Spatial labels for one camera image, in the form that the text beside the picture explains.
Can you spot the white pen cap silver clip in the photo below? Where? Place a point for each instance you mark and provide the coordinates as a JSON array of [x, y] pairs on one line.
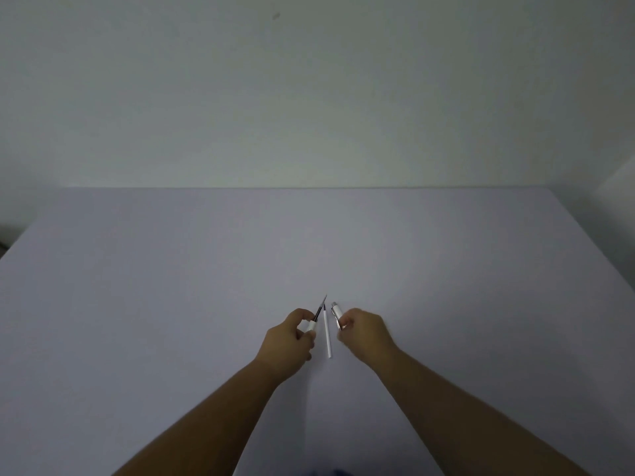
[[338, 312]]

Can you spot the person's right thumb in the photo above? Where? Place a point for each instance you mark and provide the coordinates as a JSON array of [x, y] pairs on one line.
[[344, 331]]

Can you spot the person's right forearm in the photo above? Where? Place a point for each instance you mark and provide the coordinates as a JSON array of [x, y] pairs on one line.
[[461, 421]]

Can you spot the white pen refill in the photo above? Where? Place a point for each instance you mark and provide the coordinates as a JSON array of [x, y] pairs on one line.
[[327, 332]]

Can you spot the white pen barrel black tip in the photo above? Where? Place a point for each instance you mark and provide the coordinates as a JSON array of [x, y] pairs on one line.
[[315, 321]]

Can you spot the person's left hand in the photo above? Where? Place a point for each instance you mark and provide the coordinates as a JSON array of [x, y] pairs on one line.
[[282, 347]]

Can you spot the person's left thumb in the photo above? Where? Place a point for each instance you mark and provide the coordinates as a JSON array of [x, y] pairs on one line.
[[305, 337]]

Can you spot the person's right hand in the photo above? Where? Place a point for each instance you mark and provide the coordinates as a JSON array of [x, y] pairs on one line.
[[369, 338]]

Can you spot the person's left forearm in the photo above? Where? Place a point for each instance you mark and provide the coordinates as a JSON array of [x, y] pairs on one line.
[[208, 426]]

